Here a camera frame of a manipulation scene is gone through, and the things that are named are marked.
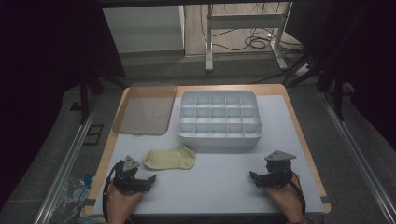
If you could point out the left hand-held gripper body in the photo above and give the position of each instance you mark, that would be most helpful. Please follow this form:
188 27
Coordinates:
126 182

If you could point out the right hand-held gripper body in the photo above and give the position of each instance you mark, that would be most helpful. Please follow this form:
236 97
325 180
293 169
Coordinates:
277 174

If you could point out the pale yellow sock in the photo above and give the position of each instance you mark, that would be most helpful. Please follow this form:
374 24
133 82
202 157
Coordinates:
169 159

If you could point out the white compartment organizer box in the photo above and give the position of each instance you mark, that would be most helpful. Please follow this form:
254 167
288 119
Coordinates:
219 119

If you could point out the person's left hand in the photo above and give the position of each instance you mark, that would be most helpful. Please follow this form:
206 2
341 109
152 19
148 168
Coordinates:
121 202

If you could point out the clear plastic bag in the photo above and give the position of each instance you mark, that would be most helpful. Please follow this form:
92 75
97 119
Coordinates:
73 194

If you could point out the clear plastic lid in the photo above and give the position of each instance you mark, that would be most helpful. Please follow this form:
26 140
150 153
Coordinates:
144 110

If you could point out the black tripod stand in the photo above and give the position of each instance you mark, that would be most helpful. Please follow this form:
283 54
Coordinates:
323 74
84 96

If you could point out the white cabinet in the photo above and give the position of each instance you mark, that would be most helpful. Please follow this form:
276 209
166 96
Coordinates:
143 29

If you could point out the aluminium rail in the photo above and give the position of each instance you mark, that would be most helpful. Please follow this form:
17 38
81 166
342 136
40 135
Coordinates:
67 165
358 149

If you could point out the black floor frame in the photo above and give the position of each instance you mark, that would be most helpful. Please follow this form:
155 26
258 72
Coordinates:
93 126

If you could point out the white metal stand frame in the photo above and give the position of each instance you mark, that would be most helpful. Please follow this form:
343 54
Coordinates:
244 21

